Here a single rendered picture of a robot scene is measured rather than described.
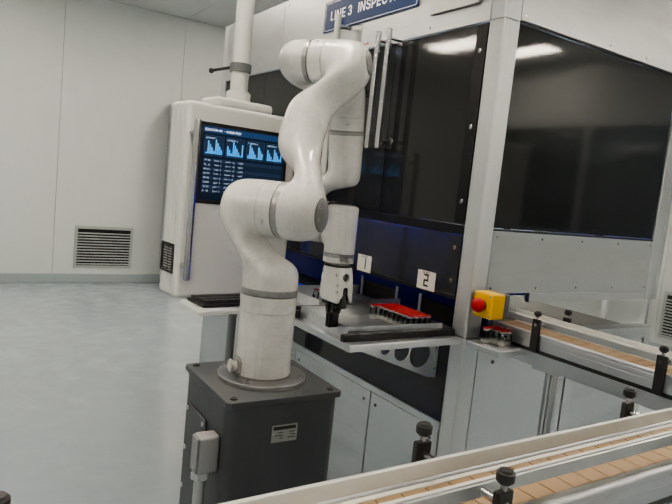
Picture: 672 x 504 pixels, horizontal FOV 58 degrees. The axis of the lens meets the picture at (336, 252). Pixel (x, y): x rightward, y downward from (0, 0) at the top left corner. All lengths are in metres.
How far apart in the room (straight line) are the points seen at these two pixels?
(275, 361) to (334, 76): 0.62
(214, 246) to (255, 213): 1.20
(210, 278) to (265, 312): 1.21
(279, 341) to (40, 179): 5.73
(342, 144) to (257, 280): 0.49
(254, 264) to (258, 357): 0.19
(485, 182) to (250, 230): 0.79
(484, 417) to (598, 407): 0.60
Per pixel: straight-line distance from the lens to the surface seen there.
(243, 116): 2.47
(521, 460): 0.94
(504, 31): 1.86
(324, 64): 1.43
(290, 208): 1.21
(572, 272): 2.17
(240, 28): 2.58
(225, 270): 2.48
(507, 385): 2.05
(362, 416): 2.28
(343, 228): 1.60
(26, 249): 6.91
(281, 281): 1.25
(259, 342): 1.27
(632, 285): 2.48
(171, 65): 7.21
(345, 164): 1.58
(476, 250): 1.81
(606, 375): 1.70
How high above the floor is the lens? 1.28
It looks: 6 degrees down
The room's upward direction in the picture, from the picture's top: 6 degrees clockwise
